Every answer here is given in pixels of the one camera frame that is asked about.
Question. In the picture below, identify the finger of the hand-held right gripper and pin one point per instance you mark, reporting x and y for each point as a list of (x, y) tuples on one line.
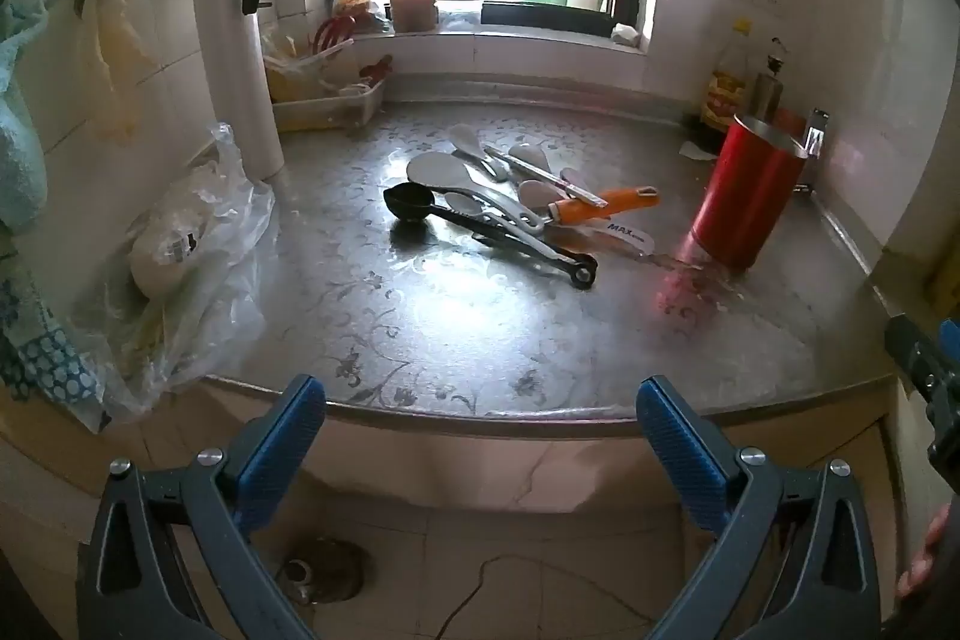
[(909, 349), (951, 344)]

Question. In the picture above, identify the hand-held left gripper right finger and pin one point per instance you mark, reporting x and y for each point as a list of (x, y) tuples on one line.
[(681, 452)]

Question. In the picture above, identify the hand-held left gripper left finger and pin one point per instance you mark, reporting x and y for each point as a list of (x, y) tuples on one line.
[(283, 445)]

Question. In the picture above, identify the black plastic spoon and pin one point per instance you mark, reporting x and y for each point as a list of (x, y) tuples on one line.
[(579, 274), (412, 203)]

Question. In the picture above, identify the red utensil holder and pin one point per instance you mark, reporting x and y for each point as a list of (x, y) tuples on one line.
[(742, 197)]

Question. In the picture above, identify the grey dotted rice paddle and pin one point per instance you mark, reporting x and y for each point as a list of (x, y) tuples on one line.
[(439, 171)]

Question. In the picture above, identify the person's right hand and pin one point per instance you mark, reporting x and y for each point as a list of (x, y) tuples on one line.
[(934, 557)]

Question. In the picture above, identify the metal floor drain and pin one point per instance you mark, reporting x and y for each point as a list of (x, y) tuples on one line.
[(322, 569)]

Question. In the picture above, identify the clear plastic bag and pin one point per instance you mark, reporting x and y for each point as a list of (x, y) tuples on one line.
[(217, 310)]

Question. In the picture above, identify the white dough lump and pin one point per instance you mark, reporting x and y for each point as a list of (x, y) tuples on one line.
[(169, 242)]

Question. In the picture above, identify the blue dotted cloth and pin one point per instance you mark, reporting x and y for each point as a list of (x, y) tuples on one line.
[(45, 355)]

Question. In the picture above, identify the white paper scrap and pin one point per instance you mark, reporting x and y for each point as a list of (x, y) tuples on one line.
[(697, 149)]

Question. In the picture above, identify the dark sauce bottle with pourer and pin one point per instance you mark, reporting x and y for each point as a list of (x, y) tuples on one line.
[(766, 89)]

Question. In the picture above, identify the glass bottle yellow cap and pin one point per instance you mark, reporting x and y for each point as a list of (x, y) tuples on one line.
[(726, 93)]

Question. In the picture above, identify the clear plastic tray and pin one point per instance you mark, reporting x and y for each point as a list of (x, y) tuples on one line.
[(330, 111)]

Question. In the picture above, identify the yellow plastic bag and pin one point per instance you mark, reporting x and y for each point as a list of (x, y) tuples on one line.
[(289, 81)]

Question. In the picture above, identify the clear plastic caddy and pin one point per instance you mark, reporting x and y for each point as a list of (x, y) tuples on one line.
[(307, 66)]

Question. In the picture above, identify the white paper towel roll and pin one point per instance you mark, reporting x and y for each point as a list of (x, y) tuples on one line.
[(236, 63)]

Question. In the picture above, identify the pale teal towel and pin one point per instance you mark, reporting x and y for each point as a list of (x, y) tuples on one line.
[(15, 123)]

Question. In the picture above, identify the crumpled white tissue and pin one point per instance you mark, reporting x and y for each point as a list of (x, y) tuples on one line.
[(626, 34)]

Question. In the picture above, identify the beige rubber glove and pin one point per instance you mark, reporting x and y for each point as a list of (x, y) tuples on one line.
[(112, 55)]

